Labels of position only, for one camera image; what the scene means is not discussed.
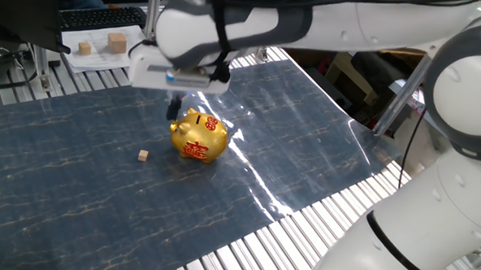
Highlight black keyboard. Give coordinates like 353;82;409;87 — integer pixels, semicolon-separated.
57;3;149;36

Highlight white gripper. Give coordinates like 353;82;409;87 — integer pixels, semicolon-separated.
126;44;233;123

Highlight large wooden cube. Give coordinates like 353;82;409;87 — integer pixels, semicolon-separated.
106;32;128;55

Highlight aluminium frame beam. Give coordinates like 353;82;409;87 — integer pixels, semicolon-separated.
372;50;432;138
143;0;163;41

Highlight black monitor cable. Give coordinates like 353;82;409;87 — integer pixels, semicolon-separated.
0;69;39;94

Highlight gold piggy bank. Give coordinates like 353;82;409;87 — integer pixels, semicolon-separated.
167;106;230;165

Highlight dark blue marble mat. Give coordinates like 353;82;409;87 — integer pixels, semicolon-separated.
0;46;405;270

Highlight black monitor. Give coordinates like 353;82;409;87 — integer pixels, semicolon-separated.
0;0;73;54

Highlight white paper sheets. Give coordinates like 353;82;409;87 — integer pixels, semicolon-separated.
58;20;165;78

